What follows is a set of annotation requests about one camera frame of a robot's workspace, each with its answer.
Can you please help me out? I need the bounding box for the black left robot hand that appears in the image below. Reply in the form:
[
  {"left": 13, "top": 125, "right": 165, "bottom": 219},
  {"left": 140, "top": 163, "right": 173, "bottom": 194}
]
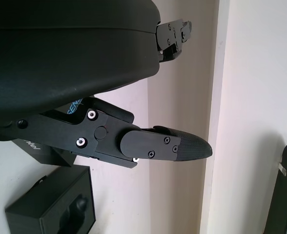
[{"left": 0, "top": 0, "right": 212, "bottom": 169}]

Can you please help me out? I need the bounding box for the black camera box base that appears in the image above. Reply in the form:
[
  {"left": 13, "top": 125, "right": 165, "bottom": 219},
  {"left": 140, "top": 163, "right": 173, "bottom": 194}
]
[{"left": 4, "top": 167, "right": 97, "bottom": 234}]

